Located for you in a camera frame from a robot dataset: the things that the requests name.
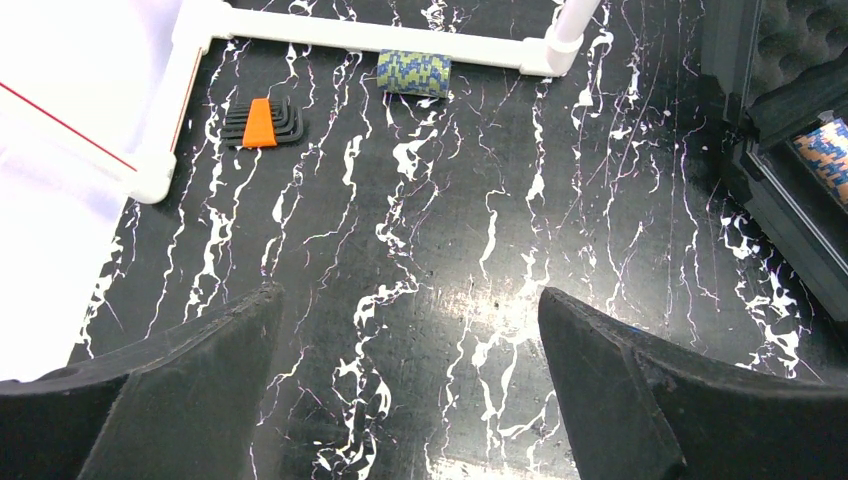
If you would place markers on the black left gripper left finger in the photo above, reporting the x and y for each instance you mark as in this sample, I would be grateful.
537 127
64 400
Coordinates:
180 404

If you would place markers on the orange hex key set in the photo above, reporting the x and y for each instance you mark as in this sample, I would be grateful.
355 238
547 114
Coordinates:
263 123

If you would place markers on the black foam-lined poker case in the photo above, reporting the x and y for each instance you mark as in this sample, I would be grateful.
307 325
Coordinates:
770 72

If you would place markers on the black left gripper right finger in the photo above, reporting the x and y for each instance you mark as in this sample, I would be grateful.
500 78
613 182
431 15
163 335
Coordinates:
636 406

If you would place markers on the white PVC pipe frame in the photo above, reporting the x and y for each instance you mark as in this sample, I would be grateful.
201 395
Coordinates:
146 174

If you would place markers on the green blue poker chip stack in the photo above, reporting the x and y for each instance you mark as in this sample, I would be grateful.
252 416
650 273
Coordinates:
414 73

